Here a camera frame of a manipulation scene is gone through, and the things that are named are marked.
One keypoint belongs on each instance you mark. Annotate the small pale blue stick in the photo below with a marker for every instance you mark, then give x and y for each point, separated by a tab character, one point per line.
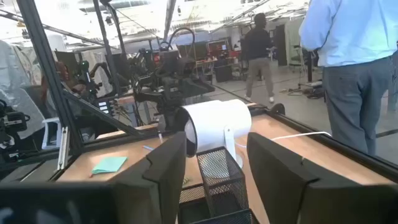
148	147

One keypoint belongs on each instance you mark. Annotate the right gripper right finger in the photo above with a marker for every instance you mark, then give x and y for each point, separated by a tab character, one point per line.
286	193

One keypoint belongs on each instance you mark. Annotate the black control box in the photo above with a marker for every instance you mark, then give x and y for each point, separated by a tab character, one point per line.
104	107

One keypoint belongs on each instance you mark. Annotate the person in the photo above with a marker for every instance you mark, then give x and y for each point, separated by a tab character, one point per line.
257	43
351	37

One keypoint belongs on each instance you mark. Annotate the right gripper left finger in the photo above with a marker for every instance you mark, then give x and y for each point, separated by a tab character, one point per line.
161	186

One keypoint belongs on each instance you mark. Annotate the black neighbouring robot rig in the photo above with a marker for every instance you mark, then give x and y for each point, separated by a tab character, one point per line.
14	123

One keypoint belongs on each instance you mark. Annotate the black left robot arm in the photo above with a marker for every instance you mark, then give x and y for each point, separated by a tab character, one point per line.
172	118

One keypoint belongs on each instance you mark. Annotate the green sticky note pad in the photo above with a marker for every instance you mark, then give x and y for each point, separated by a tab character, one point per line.
109	165

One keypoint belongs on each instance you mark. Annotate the black mesh desk organizer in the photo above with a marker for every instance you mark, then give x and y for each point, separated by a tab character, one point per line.
220	174

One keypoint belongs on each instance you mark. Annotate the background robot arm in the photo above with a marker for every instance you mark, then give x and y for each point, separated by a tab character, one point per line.
85	77

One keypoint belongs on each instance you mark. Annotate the white plastic cover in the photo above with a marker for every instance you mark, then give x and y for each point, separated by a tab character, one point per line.
15	77

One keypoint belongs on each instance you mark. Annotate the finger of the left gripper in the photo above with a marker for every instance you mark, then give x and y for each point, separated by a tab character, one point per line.
149	91
199	87

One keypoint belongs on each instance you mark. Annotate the white chair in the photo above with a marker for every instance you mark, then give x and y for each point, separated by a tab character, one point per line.
46	133

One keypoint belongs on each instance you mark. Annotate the silver frame bracket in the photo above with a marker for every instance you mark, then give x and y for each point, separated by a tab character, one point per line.
63	149

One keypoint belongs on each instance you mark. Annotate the black aluminium table frame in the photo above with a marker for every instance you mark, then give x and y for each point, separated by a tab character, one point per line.
342	148

